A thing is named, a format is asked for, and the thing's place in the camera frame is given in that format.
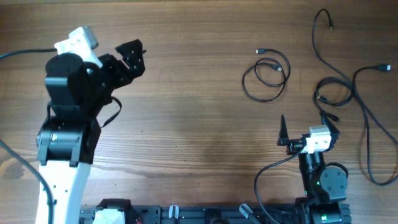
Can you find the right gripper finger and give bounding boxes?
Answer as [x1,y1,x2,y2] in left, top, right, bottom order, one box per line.
[277,114,289,146]
[320,112,340,142]

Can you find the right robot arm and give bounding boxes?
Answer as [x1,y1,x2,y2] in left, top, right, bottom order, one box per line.
[277,115,352,224]

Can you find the black cable round plug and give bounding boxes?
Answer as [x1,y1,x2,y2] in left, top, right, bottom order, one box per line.
[313,63,397,186]

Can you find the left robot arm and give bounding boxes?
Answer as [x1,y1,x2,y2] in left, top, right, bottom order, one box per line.
[35,39,145,223]

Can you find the black micro usb cable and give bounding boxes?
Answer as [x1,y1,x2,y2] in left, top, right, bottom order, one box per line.
[241,48,292,103]

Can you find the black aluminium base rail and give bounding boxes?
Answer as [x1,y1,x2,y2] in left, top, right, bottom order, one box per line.
[79,203,352,224]

